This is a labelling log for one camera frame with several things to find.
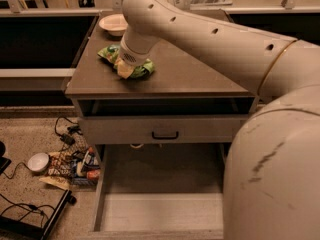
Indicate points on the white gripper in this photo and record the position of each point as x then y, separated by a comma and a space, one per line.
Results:
131, 55

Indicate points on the green rice chip bag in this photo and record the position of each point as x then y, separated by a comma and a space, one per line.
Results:
110, 54

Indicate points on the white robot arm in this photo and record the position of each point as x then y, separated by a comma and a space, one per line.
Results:
271, 185

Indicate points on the grey drawer cabinet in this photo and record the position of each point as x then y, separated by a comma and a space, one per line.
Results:
180, 86

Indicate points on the closed grey upper drawer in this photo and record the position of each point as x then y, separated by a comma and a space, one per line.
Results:
161, 129

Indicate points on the open grey lower drawer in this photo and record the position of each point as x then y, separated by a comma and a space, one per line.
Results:
159, 192

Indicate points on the white bowl on cabinet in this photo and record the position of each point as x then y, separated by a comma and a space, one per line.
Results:
114, 24

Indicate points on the pile of snack packets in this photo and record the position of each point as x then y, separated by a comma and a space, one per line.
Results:
72, 168

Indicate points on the black stand base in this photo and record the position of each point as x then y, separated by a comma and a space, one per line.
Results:
35, 222

